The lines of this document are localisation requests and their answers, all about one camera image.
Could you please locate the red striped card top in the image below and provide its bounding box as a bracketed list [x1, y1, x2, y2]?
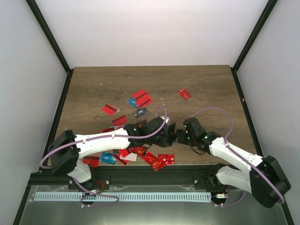
[133, 90, 148, 100]

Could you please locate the blue card under red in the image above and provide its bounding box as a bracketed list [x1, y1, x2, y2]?
[127, 97, 139, 109]

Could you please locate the black frame post right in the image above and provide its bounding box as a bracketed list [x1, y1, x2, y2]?
[231, 0, 279, 71]

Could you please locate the red striped card left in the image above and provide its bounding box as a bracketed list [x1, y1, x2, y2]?
[102, 104, 117, 116]

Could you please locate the red VIP card left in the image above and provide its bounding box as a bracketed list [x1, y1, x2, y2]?
[99, 127, 115, 133]

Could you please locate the red VIP card front right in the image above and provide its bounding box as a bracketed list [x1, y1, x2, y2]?
[158, 154, 175, 165]

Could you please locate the black frame post left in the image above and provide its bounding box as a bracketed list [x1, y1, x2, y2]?
[25, 0, 72, 73]

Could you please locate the red card front left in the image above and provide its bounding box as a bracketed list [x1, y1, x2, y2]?
[82, 156, 100, 168]

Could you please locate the light blue slotted cable duct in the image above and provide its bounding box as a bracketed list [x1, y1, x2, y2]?
[34, 192, 211, 203]

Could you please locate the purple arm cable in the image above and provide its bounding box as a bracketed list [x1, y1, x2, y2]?
[39, 106, 168, 169]
[191, 106, 285, 204]

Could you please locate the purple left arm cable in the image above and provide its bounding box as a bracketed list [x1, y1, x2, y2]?
[39, 106, 168, 169]

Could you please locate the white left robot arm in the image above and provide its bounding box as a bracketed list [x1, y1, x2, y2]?
[48, 116, 175, 189]

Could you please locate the blue card front left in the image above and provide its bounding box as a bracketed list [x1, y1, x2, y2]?
[100, 152, 116, 165]

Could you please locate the black front frame rail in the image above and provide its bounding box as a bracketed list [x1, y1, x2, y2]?
[28, 164, 227, 191]

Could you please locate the black VIP card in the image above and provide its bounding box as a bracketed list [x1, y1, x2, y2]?
[133, 107, 149, 118]

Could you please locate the black frame post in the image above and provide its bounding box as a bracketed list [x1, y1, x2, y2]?
[231, 0, 279, 71]
[25, 0, 72, 73]

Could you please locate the red striped card middle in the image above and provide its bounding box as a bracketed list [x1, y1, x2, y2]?
[112, 115, 128, 126]

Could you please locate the black card holder wallet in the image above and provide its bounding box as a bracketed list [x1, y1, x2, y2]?
[165, 123, 176, 147]

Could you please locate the lone red VIP card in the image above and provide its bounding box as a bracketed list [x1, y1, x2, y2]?
[178, 88, 192, 100]

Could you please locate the red striped card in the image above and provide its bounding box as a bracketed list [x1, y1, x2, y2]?
[133, 90, 148, 100]
[112, 115, 128, 126]
[135, 94, 153, 108]
[102, 104, 117, 116]

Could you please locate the white card front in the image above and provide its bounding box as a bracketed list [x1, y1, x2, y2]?
[120, 153, 137, 162]

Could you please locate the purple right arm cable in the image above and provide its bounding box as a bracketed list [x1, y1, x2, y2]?
[191, 106, 285, 204]

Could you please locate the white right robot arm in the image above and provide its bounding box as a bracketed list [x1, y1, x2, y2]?
[175, 117, 291, 208]

